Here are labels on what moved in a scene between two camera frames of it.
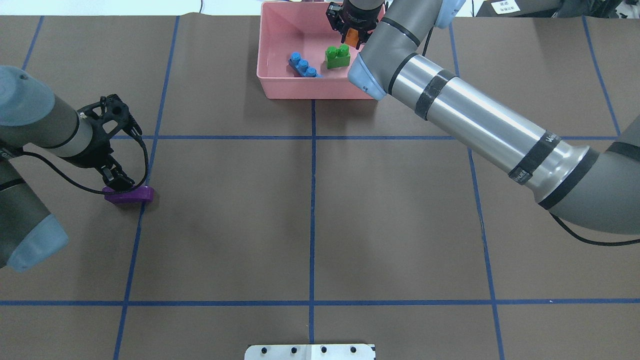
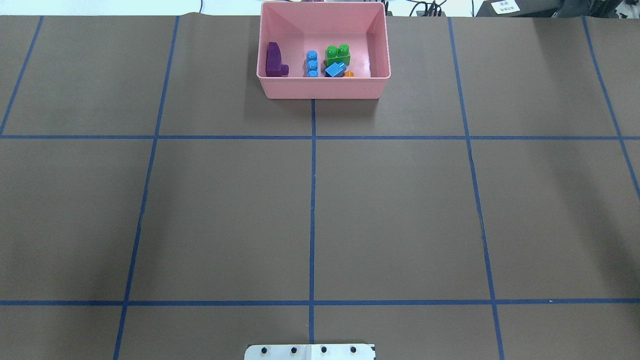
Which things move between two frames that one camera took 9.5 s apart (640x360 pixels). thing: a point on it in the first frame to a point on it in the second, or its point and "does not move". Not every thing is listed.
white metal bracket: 310,352 does not move
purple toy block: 142,194 to 274,68
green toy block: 338,57 does not move
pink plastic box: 285,27 does not move
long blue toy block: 302,66 to 312,64
